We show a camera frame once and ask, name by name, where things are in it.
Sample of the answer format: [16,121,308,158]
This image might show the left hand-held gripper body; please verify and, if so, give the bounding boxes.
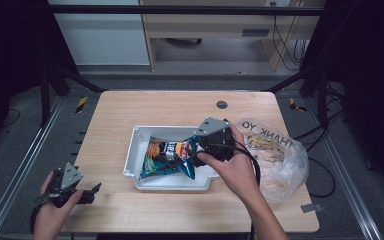
[34,162,84,209]

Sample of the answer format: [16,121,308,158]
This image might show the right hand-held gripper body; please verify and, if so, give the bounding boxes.
[193,116,237,164]

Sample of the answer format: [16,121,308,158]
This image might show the blue and black snack bag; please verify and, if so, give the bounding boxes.
[138,134,202,181]

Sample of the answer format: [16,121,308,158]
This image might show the white plastic bin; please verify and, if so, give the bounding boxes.
[122,125,221,192]

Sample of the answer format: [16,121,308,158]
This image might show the clear plastic shopping bag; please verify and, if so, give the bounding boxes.
[235,117,310,202]

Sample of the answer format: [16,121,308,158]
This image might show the person's right hand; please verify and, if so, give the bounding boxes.
[196,122,265,202]

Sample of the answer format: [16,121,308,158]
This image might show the person's left hand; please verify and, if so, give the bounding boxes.
[33,170,85,237]

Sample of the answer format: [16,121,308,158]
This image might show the yellow and black tape strip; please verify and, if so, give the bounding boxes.
[287,97,308,113]
[74,95,90,115]

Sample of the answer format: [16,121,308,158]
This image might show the black metal stand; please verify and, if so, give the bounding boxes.
[39,62,108,128]
[262,63,332,127]

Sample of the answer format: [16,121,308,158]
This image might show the grey tape piece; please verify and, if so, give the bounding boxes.
[300,202,324,214]

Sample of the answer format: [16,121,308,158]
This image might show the light wooden desk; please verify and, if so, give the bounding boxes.
[139,0,327,72]

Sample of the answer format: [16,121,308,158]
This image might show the white cabinet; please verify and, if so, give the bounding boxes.
[47,0,151,66]

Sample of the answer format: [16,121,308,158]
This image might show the black curtain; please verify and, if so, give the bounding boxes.
[299,0,384,204]
[0,0,80,153]

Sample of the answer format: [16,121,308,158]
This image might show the right hand-held gripper black cable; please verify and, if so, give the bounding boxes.
[209,142,262,240]

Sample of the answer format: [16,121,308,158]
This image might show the hand-held gripper black cable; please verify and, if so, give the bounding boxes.
[209,142,262,240]
[29,202,45,235]

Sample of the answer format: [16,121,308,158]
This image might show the aluminium floor rail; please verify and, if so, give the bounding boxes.
[0,95,65,240]
[303,97,384,240]

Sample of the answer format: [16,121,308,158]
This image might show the left hand-held gripper black cable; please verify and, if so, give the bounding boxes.
[29,202,45,235]

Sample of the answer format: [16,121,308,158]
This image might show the thin black floor cable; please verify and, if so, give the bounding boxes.
[0,107,22,130]

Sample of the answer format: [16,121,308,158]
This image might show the black hanging cables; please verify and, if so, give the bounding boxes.
[270,1,310,72]

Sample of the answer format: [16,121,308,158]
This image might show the black horizontal frame bar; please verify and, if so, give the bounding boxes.
[47,4,326,17]

